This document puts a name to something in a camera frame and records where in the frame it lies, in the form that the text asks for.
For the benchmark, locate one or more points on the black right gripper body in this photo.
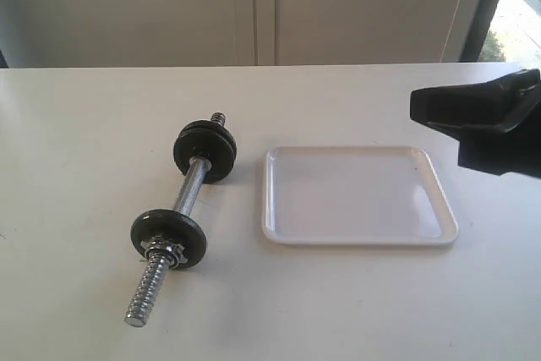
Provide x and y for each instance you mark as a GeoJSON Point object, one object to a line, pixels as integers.
{"type": "Point", "coordinates": [512, 145]}

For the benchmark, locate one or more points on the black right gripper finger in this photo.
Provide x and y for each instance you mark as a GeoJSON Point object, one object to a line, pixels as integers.
{"type": "Point", "coordinates": [484, 103]}
{"type": "Point", "coordinates": [456, 132]}

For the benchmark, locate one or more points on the chrome threaded dumbbell bar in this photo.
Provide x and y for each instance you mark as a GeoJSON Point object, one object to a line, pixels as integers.
{"type": "Point", "coordinates": [149, 286]}

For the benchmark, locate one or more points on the white rectangular plastic tray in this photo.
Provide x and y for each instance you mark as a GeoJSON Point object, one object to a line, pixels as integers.
{"type": "Point", "coordinates": [382, 196]}

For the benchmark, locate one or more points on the chrome star collar nut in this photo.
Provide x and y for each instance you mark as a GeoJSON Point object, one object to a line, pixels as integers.
{"type": "Point", "coordinates": [159, 247]}

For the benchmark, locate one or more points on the black window frame post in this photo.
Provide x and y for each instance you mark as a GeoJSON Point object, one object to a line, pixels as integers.
{"type": "Point", "coordinates": [478, 30]}

